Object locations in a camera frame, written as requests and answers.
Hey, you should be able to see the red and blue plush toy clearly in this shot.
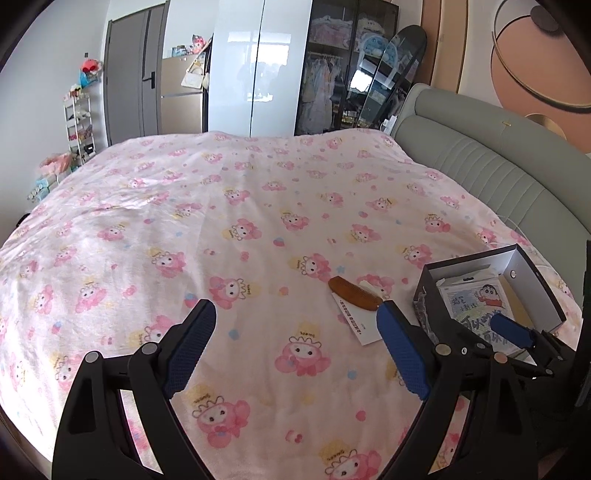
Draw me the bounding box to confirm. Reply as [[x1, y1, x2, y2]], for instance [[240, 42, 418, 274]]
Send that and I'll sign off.
[[79, 58, 103, 89]]

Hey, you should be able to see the pink plush toy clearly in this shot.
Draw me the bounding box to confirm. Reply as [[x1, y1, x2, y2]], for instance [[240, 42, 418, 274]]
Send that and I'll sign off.
[[39, 152, 75, 176]]

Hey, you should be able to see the green padded bed headboard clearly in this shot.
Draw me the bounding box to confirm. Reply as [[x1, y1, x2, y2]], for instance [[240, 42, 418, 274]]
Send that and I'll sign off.
[[390, 82, 591, 289]]

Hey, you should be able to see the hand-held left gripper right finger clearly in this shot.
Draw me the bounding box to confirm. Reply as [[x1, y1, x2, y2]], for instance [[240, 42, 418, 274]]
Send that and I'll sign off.
[[376, 300, 546, 480]]

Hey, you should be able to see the crumpled clear plastic bag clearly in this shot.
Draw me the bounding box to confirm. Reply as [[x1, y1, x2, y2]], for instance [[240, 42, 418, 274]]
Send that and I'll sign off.
[[414, 295, 447, 343]]

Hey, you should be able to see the dark glass display cabinet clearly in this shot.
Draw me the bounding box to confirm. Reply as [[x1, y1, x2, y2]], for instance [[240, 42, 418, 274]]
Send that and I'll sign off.
[[294, 0, 400, 136]]

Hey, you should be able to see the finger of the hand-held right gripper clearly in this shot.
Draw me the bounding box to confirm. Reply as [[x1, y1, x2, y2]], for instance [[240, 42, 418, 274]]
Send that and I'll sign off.
[[490, 314, 579, 380], [450, 320, 493, 355]]

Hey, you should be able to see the light blue toy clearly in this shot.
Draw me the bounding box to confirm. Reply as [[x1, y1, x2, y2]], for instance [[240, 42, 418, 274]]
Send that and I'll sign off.
[[27, 177, 61, 202]]

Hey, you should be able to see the pink cartoon printed blanket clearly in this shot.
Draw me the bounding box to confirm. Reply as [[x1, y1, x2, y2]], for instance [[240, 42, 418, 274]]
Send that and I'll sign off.
[[0, 128, 583, 480]]

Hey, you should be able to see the brown wooden comb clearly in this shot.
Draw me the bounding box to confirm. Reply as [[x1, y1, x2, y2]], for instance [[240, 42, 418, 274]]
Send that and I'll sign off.
[[327, 275, 385, 312]]

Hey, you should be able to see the black cardboard box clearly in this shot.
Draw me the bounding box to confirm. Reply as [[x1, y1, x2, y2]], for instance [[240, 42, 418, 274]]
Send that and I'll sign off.
[[412, 244, 567, 366]]

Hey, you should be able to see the cartoon printed packet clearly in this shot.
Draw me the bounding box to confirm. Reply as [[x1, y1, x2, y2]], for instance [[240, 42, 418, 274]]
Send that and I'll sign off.
[[436, 274, 523, 357]]

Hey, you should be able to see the white paper card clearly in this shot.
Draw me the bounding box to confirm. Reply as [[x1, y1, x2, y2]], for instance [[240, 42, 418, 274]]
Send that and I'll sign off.
[[331, 291, 385, 347]]

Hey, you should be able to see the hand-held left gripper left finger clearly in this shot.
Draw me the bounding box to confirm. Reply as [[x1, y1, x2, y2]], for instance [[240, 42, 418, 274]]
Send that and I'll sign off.
[[52, 299, 218, 480]]

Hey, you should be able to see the white wire shelf rack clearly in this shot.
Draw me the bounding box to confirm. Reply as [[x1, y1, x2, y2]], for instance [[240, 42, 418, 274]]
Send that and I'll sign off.
[[64, 89, 98, 168]]

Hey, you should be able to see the cream handbag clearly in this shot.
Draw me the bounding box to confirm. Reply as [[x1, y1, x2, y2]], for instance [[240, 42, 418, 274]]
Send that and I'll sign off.
[[180, 59, 206, 89]]

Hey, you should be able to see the gold ring wall decoration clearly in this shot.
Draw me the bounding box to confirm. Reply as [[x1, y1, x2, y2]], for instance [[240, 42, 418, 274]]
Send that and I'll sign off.
[[491, 0, 591, 112]]

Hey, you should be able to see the standing oval mirror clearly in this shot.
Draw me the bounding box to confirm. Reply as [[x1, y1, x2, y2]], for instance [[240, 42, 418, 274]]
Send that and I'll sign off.
[[357, 25, 427, 133]]

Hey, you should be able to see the white glossy wardrobe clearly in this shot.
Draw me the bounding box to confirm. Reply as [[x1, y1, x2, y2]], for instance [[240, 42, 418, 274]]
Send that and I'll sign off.
[[203, 0, 315, 138]]

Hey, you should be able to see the grey door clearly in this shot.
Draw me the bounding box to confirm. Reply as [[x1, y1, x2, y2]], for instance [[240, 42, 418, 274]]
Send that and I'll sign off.
[[103, 2, 170, 149]]

